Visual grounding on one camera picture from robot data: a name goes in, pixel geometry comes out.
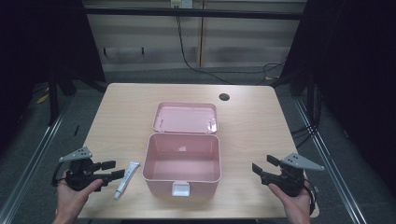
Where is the person's right hand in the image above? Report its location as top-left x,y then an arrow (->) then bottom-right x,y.
267,174 -> 314,224

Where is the white wall socket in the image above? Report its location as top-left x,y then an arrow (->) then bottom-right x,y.
169,0 -> 194,9

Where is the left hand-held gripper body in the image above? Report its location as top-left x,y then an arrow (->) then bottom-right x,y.
58,146 -> 105,192

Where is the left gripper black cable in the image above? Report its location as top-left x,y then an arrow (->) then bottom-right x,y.
50,161 -> 67,189

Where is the pink plastic storage box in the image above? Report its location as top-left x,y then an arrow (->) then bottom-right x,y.
142,101 -> 222,198

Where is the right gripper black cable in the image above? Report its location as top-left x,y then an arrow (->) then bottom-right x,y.
306,183 -> 318,217

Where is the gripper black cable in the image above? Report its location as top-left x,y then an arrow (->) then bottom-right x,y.
306,183 -> 318,217
50,161 -> 67,189

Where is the person's left hand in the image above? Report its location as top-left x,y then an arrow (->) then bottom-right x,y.
50,171 -> 104,224

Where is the black horizontal metal bar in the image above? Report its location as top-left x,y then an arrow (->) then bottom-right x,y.
83,7 -> 304,21

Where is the black cable bundle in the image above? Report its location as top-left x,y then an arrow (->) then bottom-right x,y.
290,90 -> 323,148

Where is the black power cable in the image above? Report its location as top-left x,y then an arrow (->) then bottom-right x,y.
175,5 -> 286,86

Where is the white ointment tube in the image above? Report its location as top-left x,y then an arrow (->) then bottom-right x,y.
113,161 -> 141,201

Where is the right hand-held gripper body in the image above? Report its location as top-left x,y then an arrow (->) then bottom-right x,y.
261,152 -> 325,198

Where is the black curtain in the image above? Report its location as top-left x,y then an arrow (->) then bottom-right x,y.
0,0 -> 106,157
279,0 -> 396,200

